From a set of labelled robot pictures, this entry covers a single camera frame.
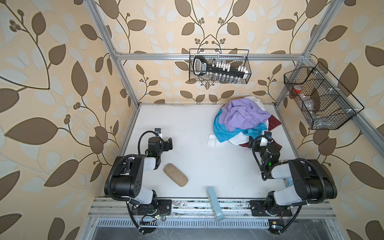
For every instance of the white cloth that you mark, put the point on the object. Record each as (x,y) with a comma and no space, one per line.
(213,142)

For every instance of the right black wire basket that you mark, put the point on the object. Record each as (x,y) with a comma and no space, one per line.
(325,102)

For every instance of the blue tissue pack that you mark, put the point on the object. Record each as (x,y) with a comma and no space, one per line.
(288,182)

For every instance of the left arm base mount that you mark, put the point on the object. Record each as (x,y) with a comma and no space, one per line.
(162,207)

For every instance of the teal cloth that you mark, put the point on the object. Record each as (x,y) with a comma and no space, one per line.
(238,136)

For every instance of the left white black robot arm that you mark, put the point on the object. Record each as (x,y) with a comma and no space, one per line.
(125,182)

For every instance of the red capped item in basket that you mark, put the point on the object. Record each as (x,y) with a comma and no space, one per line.
(297,89)

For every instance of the back black wire basket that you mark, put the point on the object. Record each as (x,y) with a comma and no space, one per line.
(218,51)

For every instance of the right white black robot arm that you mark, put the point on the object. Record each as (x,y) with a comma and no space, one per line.
(311,184)

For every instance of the maroon cloth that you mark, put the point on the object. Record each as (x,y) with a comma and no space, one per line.
(273,123)

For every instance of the black wire basket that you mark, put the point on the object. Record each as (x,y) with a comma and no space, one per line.
(325,102)
(218,51)

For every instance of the light blue rectangular block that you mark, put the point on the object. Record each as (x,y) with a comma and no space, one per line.
(215,205)

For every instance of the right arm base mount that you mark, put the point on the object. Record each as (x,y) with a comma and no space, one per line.
(264,208)

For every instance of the black tool with white bits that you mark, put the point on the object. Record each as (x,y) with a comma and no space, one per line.
(207,66)

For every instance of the tan oval sponge pad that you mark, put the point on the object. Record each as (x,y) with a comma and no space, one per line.
(175,175)

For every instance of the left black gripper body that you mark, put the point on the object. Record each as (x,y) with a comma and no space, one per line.
(167,144)

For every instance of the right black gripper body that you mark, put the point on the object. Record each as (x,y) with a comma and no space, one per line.
(267,136)

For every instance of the purple cloth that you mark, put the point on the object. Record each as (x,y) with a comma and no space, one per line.
(242,114)

